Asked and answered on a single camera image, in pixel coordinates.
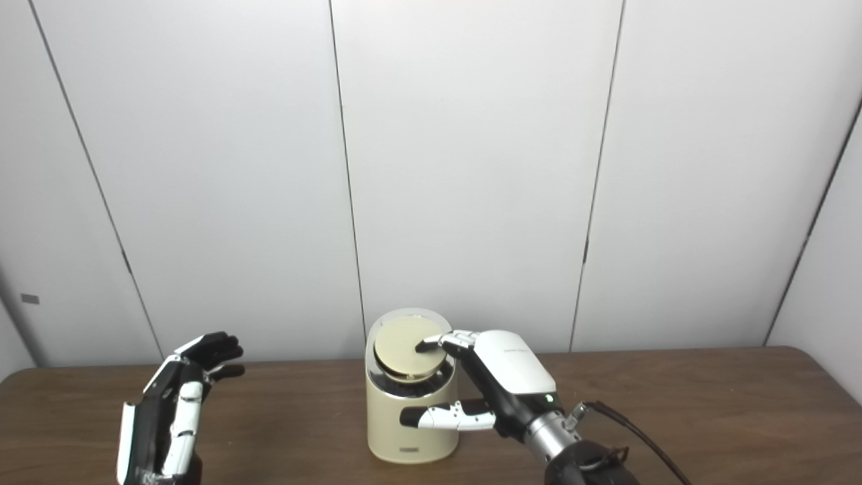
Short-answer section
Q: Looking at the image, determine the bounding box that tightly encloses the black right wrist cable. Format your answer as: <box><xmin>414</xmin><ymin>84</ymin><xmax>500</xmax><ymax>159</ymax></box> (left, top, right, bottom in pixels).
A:
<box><xmin>569</xmin><ymin>401</ymin><xmax>691</xmax><ymax>485</ymax></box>

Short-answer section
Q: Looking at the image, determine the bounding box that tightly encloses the cream-colored bin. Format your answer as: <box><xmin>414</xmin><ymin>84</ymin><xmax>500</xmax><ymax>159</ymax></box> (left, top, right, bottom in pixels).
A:
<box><xmin>366</xmin><ymin>309</ymin><xmax>460</xmax><ymax>465</ymax></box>

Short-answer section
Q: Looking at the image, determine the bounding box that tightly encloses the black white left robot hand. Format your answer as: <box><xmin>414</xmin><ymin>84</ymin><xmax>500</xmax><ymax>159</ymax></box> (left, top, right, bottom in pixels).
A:
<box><xmin>117</xmin><ymin>331</ymin><xmax>246</xmax><ymax>485</ymax></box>

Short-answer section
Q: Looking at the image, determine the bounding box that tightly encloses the round cream bin lid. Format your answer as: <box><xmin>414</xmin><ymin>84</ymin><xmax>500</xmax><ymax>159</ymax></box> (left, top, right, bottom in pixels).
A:
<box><xmin>374</xmin><ymin>317</ymin><xmax>449</xmax><ymax>383</ymax></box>

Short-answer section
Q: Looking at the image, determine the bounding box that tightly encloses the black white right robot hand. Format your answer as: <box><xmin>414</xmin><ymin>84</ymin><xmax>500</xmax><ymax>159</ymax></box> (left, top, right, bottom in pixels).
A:
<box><xmin>400</xmin><ymin>329</ymin><xmax>560</xmax><ymax>442</ymax></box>

